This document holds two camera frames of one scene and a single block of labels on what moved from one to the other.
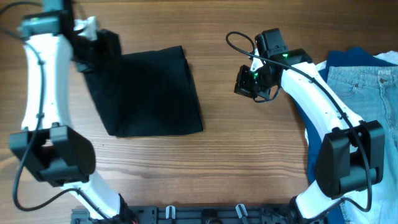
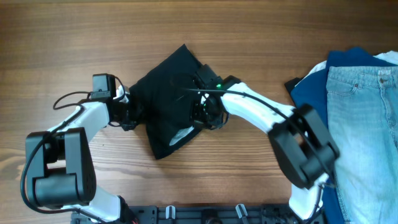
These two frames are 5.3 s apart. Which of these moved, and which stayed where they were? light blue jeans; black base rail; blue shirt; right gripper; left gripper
Moved: left gripper; right gripper
Stayed: light blue jeans; black base rail; blue shirt
